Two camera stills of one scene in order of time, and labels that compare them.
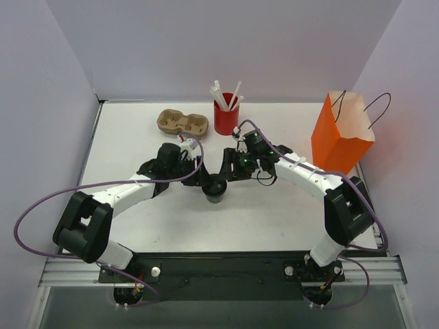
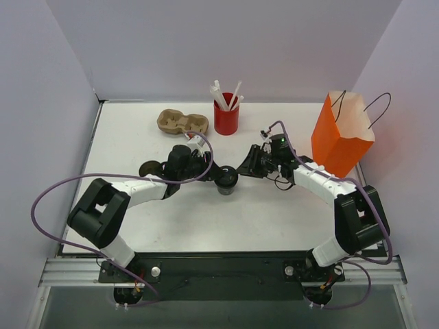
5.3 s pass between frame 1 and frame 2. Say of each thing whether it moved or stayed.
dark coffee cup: moved
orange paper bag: stayed
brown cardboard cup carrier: stayed
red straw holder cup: stayed
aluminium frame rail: stayed
